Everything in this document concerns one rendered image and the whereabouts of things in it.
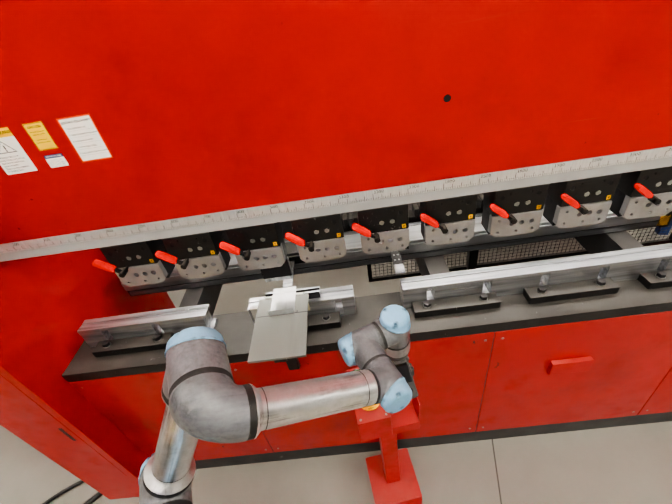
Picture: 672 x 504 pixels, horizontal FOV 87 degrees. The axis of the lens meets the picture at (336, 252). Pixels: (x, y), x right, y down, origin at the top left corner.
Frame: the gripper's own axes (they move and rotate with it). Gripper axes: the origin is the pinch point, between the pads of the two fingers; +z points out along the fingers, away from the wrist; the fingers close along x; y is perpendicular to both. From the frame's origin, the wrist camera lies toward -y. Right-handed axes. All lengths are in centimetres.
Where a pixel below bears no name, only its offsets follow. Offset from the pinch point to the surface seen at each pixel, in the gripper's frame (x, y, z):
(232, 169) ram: 33, 39, -64
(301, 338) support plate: 26.6, 15.7, -15.2
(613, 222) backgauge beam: -102, 43, -6
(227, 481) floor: 84, 14, 85
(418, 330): -12.2, 17.1, -2.3
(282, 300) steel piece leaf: 31.8, 34.3, -13.8
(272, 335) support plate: 35.8, 19.6, -14.9
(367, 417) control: 11.8, -4.3, 5.2
